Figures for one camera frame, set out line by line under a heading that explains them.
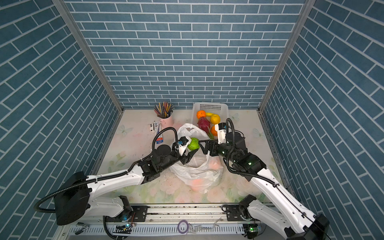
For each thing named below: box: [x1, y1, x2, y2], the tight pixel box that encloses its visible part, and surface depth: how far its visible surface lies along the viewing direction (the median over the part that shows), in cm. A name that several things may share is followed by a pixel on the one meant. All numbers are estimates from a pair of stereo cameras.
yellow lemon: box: [210, 114, 221, 125], surface depth 110 cm
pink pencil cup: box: [160, 115, 175, 131], surface depth 105 cm
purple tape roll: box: [177, 220, 189, 234], surface depth 72 cm
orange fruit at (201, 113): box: [196, 110, 207, 119], surface depth 110 cm
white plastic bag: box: [169, 123, 224, 193], surface depth 80 cm
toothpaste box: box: [153, 121, 164, 144], surface depth 107 cm
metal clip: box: [74, 222, 89, 235], surface depth 71 cm
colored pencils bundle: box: [154, 101, 175, 119], surface depth 104 cm
